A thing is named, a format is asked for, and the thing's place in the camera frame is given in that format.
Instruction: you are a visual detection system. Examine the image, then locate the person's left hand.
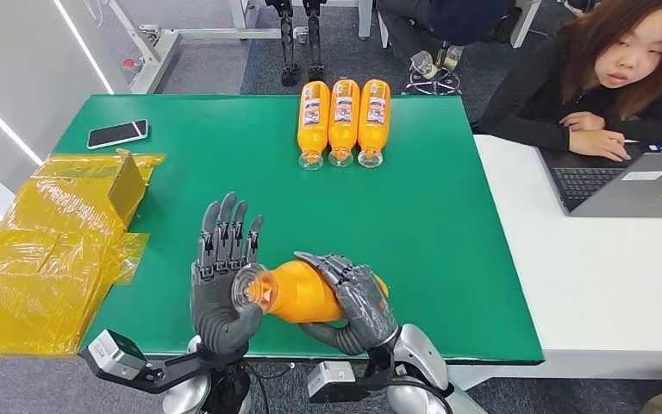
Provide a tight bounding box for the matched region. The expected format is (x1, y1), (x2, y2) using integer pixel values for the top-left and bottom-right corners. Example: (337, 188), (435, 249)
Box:
(559, 110), (607, 133)

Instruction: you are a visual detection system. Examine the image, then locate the person's right hand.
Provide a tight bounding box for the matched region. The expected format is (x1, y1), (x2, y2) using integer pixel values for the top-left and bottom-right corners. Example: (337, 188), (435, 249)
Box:
(568, 129), (633, 163)

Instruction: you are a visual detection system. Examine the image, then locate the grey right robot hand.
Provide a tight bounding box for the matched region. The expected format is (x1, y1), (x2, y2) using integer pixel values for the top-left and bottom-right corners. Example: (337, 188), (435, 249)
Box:
(293, 251), (401, 356)

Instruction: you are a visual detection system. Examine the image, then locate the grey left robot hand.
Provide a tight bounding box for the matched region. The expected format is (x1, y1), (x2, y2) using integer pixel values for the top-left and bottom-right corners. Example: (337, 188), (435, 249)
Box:
(190, 191), (265, 356)

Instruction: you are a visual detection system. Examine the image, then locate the orange juice bottle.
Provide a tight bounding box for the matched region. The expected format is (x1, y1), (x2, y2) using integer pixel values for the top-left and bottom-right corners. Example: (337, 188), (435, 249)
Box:
(297, 80), (331, 172)
(357, 78), (391, 169)
(327, 78), (360, 168)
(230, 260), (390, 325)

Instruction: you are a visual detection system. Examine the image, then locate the person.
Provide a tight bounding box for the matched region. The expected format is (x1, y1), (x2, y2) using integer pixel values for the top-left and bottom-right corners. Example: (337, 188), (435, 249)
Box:
(476, 0), (662, 162)
(375, 0), (518, 48)

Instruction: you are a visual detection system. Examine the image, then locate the grey laptop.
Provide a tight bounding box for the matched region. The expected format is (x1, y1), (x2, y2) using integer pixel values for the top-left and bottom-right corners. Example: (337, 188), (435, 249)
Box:
(538, 145), (662, 219)

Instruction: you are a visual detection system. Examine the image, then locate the green table mat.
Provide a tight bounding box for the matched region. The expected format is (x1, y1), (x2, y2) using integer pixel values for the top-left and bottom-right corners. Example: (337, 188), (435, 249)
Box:
(52, 92), (545, 365)

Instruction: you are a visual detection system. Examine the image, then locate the white desk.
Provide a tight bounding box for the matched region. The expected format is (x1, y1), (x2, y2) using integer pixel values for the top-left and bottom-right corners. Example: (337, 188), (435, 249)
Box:
(447, 134), (662, 392)

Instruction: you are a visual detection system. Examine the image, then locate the black office chair base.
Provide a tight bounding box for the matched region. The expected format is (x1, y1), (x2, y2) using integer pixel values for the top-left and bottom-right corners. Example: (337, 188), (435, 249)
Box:
(403, 47), (464, 97)

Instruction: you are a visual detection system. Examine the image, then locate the yellow plastic wrapped cardboard box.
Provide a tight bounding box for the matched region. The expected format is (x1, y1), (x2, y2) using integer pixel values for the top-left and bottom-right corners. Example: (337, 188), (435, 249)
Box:
(0, 148), (166, 356)

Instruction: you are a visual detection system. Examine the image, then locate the black smartphone white case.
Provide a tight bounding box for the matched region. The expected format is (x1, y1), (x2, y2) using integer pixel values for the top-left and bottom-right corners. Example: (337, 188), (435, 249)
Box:
(86, 118), (149, 151)

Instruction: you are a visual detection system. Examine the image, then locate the black robot leg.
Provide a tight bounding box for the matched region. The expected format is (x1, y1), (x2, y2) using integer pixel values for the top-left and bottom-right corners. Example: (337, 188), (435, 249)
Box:
(302, 0), (328, 82)
(265, 0), (302, 88)

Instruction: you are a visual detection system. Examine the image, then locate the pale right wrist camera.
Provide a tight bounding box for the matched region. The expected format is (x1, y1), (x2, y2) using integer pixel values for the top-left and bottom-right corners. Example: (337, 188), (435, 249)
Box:
(307, 361), (369, 405)

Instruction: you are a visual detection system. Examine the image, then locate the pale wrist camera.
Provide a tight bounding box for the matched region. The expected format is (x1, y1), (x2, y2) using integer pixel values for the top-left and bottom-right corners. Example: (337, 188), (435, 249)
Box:
(307, 361), (369, 405)
(78, 329), (149, 383)

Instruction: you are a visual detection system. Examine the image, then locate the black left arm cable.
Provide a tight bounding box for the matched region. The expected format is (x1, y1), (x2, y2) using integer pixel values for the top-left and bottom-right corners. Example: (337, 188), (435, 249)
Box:
(242, 365), (295, 414)

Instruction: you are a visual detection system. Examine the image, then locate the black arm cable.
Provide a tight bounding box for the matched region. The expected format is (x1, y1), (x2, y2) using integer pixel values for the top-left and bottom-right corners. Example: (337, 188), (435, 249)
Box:
(390, 378), (455, 414)
(242, 365), (295, 414)

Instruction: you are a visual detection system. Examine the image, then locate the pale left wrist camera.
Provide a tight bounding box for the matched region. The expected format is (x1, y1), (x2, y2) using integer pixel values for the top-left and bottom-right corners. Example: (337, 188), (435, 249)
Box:
(78, 329), (149, 383)

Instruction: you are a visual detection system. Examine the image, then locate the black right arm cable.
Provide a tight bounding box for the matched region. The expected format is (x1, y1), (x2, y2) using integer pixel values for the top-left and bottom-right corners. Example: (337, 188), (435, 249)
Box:
(390, 378), (455, 414)

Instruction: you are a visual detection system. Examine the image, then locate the white table frame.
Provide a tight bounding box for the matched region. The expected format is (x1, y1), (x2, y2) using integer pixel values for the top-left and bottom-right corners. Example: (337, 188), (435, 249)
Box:
(105, 0), (375, 96)

